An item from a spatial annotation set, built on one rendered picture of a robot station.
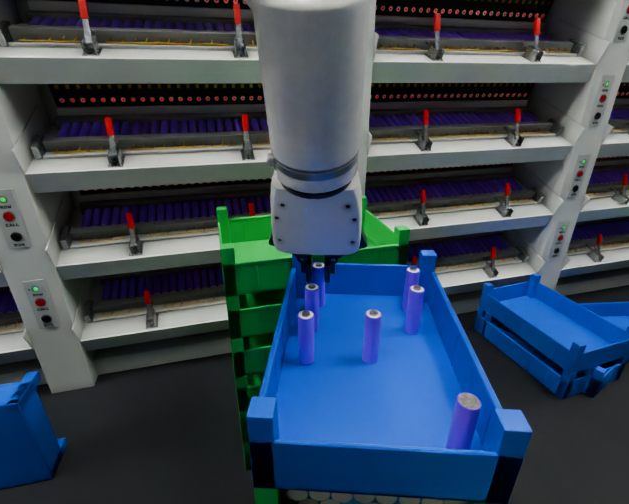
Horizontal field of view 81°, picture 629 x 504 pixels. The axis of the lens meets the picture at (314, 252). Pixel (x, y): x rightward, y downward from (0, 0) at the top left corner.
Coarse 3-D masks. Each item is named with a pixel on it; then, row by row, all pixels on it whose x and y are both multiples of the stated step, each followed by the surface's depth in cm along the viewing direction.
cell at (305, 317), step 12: (300, 312) 41; (312, 312) 41; (300, 324) 40; (312, 324) 40; (300, 336) 41; (312, 336) 41; (300, 348) 41; (312, 348) 41; (300, 360) 42; (312, 360) 42
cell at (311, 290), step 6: (306, 288) 45; (312, 288) 45; (318, 288) 45; (306, 294) 45; (312, 294) 45; (318, 294) 46; (306, 300) 46; (312, 300) 45; (318, 300) 46; (306, 306) 46; (312, 306) 46; (318, 306) 46; (318, 312) 47; (318, 318) 47; (318, 324) 48
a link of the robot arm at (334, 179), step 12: (276, 168) 35; (288, 168) 33; (336, 168) 33; (348, 168) 34; (288, 180) 34; (300, 180) 34; (312, 180) 33; (324, 180) 33; (336, 180) 34; (348, 180) 35; (312, 192) 34; (324, 192) 34
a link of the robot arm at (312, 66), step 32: (256, 0) 24; (288, 0) 23; (320, 0) 23; (352, 0) 24; (256, 32) 27; (288, 32) 24; (320, 32) 24; (352, 32) 25; (288, 64) 26; (320, 64) 26; (352, 64) 27; (288, 96) 28; (320, 96) 27; (352, 96) 29; (288, 128) 30; (320, 128) 29; (352, 128) 31; (288, 160) 32; (320, 160) 32
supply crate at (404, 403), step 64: (320, 320) 50; (384, 320) 50; (448, 320) 44; (320, 384) 39; (384, 384) 39; (448, 384) 39; (256, 448) 28; (320, 448) 27; (384, 448) 27; (512, 448) 26
